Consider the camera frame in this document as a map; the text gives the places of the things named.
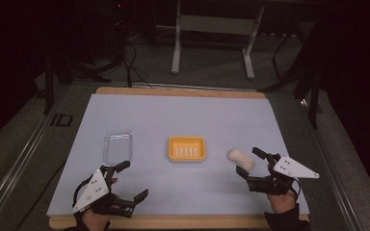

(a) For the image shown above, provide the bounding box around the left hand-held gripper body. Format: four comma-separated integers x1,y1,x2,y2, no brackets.
71,165,136,219

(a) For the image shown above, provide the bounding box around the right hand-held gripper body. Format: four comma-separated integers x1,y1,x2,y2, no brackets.
246,153,321,197

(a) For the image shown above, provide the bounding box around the clear plastic container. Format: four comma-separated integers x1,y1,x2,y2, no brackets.
102,130,133,167

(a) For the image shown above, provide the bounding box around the yellow soap dish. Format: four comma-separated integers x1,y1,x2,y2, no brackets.
168,136,207,163

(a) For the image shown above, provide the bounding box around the person's left hand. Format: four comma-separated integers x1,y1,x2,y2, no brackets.
81,207,113,231

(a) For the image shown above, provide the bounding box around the person's right hand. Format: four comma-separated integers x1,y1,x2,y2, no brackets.
266,189,299,215

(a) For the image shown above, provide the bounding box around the black metal stand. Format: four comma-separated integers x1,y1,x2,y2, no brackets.
41,32,112,116
259,18,325,130

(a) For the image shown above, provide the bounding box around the light blue table mat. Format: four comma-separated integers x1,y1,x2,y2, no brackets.
46,93,310,217

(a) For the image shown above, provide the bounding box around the dark equipment with red lights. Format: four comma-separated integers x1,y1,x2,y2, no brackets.
109,0,133,28

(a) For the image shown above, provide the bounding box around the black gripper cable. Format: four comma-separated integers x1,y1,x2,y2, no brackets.
292,177,303,202
72,178,94,208

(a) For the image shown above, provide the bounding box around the black floor cable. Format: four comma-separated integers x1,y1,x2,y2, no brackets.
121,38,152,89

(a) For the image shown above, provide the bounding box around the white metal desk frame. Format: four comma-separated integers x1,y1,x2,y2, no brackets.
155,0,266,81

